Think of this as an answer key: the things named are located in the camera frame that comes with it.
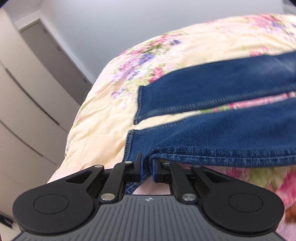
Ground beige wardrobe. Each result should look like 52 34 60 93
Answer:
1 9 79 216

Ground grey-brown room door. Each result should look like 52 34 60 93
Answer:
20 19 91 104

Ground floral yellow bed quilt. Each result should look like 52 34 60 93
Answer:
46 13 296 241

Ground blue denim jeans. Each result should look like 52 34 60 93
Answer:
123 52 295 180

